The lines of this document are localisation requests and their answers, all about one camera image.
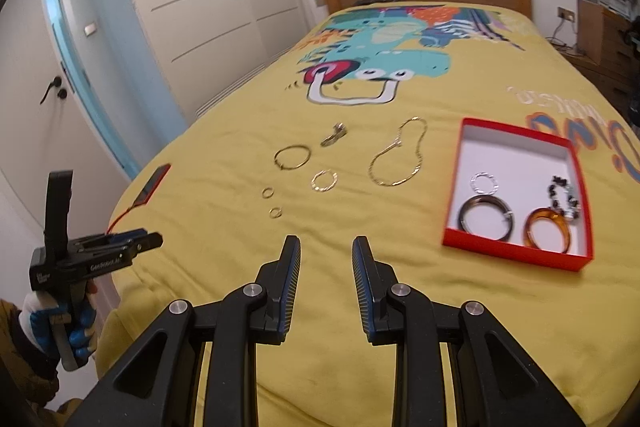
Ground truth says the wooden drawer cabinet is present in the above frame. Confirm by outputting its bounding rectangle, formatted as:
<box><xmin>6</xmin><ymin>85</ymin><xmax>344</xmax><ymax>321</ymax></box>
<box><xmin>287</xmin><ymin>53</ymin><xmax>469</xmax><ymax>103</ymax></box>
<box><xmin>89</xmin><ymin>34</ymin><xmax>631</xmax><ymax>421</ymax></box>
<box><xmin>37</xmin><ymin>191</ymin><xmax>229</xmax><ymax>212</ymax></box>
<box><xmin>575</xmin><ymin>0</ymin><xmax>640</xmax><ymax>108</ymax></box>

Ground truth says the black beaded bracelet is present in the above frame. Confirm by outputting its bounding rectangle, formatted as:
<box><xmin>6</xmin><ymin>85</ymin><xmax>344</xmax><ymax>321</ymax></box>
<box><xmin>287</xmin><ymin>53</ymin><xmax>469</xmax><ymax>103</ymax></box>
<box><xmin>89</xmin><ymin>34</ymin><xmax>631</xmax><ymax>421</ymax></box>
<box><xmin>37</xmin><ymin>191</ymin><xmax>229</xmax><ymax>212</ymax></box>
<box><xmin>545</xmin><ymin>174</ymin><xmax>583</xmax><ymax>224</ymax></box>

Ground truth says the amber bangle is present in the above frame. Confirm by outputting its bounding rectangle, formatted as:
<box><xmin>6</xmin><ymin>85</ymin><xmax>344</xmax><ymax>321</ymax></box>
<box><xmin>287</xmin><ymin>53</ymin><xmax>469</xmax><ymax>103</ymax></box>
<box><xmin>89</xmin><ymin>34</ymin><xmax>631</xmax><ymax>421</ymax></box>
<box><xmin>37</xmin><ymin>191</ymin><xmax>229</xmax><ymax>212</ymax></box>
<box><xmin>523</xmin><ymin>207</ymin><xmax>571</xmax><ymax>253</ymax></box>

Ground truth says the black door handle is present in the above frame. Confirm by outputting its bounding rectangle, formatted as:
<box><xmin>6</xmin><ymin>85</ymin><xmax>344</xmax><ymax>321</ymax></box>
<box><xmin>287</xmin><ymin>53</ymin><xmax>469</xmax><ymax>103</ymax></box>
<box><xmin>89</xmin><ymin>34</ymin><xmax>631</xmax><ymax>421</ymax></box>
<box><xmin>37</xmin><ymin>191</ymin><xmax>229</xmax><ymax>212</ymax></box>
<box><xmin>41</xmin><ymin>76</ymin><xmax>70</xmax><ymax>104</ymax></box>

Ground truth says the white door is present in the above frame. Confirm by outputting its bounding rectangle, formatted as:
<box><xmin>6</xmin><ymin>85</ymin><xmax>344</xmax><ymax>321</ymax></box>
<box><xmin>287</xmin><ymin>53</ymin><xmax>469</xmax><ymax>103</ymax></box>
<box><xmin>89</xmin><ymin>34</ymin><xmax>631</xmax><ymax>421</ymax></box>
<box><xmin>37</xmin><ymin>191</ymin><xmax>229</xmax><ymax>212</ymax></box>
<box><xmin>0</xmin><ymin>0</ymin><xmax>188</xmax><ymax>268</ymax></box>

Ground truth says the person's left forearm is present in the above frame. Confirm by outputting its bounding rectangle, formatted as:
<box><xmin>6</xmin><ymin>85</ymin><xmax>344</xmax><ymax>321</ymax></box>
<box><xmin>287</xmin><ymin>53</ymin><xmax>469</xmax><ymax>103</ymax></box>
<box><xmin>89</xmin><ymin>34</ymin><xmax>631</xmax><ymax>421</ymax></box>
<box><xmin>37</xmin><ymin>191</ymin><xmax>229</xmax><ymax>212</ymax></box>
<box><xmin>0</xmin><ymin>299</ymin><xmax>83</xmax><ymax>427</ymax></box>

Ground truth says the dark bangle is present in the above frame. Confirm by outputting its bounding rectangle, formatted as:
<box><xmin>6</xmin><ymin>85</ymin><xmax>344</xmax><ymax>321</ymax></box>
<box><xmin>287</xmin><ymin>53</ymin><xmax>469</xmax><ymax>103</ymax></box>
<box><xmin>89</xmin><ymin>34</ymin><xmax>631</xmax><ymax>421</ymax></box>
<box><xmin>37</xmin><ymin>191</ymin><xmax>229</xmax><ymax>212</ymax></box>
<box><xmin>459</xmin><ymin>194</ymin><xmax>516</xmax><ymax>242</ymax></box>

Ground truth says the black cable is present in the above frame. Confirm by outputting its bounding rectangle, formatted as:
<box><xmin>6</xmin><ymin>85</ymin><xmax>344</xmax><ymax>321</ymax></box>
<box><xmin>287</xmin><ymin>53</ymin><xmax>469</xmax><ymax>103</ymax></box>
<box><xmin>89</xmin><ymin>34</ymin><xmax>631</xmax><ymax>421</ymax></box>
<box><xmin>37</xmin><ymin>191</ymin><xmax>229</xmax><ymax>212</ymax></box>
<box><xmin>546</xmin><ymin>19</ymin><xmax>577</xmax><ymax>54</ymax></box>

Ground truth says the red cable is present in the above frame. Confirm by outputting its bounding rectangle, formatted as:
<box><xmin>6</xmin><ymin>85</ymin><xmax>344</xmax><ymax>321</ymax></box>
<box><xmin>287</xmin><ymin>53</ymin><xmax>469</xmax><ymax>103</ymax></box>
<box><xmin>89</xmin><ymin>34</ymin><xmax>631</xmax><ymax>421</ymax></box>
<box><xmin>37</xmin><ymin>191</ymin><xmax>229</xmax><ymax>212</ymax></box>
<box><xmin>107</xmin><ymin>202</ymin><xmax>143</xmax><ymax>235</ymax></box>

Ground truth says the red phone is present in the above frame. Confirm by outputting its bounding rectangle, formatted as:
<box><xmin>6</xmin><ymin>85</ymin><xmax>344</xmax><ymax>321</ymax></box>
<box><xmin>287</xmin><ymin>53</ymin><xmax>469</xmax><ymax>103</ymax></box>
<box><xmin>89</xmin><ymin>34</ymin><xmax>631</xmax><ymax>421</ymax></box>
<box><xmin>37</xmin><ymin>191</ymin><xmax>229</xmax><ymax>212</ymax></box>
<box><xmin>134</xmin><ymin>163</ymin><xmax>172</xmax><ymax>205</ymax></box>

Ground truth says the red jewelry box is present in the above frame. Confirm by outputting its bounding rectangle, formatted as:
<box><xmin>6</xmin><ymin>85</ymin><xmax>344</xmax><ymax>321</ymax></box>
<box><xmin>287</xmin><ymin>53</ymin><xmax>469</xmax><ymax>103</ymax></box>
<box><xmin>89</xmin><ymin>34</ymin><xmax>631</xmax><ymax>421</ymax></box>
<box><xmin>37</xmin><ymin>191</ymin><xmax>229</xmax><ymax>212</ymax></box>
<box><xmin>441</xmin><ymin>117</ymin><xmax>594</xmax><ymax>273</ymax></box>

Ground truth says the silver hoop earring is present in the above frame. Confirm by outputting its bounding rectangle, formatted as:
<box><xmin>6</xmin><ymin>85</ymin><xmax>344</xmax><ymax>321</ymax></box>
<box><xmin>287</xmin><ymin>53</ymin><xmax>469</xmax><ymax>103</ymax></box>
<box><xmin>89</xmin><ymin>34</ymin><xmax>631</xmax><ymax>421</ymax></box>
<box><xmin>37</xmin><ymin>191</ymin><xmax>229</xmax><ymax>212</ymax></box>
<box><xmin>469</xmin><ymin>172</ymin><xmax>501</xmax><ymax>196</ymax></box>

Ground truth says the white wardrobe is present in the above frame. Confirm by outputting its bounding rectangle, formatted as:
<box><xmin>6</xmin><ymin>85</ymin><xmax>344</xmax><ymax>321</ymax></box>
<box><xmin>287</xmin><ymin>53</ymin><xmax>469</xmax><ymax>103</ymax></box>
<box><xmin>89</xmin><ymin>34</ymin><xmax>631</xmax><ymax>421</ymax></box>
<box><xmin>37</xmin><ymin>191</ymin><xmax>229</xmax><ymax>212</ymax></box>
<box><xmin>110</xmin><ymin>0</ymin><xmax>331</xmax><ymax>120</ymax></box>

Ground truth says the silver watch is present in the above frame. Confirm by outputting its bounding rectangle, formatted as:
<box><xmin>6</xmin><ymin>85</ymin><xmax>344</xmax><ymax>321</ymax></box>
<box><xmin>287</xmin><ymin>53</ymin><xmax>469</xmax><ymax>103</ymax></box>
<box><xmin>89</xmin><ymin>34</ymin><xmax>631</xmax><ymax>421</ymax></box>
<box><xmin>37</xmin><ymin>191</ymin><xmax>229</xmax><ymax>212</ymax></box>
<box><xmin>320</xmin><ymin>122</ymin><xmax>348</xmax><ymax>148</ymax></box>

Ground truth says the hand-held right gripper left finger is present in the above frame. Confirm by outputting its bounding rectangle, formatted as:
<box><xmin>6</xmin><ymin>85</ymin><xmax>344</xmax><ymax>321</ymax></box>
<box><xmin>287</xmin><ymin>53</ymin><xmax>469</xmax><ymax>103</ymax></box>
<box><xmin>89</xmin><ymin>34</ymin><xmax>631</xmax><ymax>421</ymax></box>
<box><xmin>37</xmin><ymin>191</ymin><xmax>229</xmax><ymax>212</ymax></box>
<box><xmin>65</xmin><ymin>234</ymin><xmax>302</xmax><ymax>427</ymax></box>

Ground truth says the person's left hand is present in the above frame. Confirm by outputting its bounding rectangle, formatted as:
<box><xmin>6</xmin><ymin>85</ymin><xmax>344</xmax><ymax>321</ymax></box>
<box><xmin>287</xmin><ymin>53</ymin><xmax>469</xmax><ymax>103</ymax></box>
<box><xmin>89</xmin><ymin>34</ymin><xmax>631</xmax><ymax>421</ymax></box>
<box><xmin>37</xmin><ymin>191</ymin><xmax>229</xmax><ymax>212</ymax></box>
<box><xmin>19</xmin><ymin>284</ymin><xmax>98</xmax><ymax>358</ymax></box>

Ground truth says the medium hoop earring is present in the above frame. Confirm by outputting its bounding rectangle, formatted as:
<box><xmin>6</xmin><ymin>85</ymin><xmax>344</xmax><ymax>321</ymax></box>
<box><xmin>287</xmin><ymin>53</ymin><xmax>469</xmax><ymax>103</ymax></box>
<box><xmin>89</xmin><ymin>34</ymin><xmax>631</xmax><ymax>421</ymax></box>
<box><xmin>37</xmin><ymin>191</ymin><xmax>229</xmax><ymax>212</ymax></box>
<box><xmin>310</xmin><ymin>169</ymin><xmax>339</xmax><ymax>192</ymax></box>

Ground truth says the chain necklace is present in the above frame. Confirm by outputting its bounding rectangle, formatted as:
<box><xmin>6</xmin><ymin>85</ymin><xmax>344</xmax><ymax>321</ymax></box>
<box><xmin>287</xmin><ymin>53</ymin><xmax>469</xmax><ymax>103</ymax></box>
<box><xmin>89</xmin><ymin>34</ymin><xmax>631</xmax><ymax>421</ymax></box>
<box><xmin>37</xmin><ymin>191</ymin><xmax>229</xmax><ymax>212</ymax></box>
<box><xmin>369</xmin><ymin>117</ymin><xmax>429</xmax><ymax>188</ymax></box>

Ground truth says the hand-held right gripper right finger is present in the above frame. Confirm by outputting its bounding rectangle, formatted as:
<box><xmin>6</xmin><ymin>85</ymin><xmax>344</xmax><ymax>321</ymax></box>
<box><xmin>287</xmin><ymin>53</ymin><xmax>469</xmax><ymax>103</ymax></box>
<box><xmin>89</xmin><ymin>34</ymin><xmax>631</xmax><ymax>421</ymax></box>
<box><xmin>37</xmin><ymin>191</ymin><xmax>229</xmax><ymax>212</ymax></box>
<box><xmin>351</xmin><ymin>236</ymin><xmax>586</xmax><ymax>427</ymax></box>

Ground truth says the large thin hoop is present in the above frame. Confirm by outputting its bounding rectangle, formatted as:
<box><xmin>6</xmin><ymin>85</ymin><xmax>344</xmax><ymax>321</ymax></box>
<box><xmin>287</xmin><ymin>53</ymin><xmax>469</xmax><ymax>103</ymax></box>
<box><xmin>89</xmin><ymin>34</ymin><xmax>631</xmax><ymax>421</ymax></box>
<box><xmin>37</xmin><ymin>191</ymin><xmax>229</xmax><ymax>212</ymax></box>
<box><xmin>274</xmin><ymin>144</ymin><xmax>312</xmax><ymax>170</ymax></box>

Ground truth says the yellow printed blanket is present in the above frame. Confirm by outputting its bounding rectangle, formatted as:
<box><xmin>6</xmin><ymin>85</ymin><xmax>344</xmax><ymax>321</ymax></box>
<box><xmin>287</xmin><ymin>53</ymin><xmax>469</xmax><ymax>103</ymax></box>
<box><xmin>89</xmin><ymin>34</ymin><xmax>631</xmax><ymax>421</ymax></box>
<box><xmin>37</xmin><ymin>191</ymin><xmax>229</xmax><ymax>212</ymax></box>
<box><xmin>95</xmin><ymin>2</ymin><xmax>640</xmax><ymax>427</ymax></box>

